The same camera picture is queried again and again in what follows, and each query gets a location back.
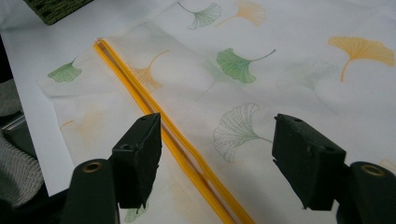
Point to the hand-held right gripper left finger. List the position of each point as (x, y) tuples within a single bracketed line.
[(137, 161)]

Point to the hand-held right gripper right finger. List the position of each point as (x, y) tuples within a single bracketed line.
[(308, 165)]

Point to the leaf print mesh laundry bag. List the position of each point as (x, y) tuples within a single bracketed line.
[(218, 93)]

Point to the green woven basket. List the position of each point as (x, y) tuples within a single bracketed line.
[(53, 11)]

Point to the white table board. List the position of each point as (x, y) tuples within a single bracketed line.
[(46, 46)]

